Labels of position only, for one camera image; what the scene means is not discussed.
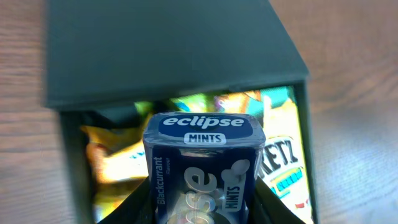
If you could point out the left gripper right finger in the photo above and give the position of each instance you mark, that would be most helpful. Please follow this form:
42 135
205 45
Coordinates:
267 208

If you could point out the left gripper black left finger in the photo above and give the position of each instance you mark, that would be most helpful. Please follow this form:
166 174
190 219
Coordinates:
136 209

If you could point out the green Pretz snack box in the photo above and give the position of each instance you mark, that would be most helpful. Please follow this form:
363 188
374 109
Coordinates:
283 167

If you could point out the small orange snack packet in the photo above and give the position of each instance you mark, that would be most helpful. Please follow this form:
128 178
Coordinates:
116 155

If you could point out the blue Eclipse gum pack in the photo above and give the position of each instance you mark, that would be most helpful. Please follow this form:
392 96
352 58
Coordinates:
202 166

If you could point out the black gift box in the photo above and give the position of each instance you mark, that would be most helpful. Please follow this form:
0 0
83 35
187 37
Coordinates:
101 54

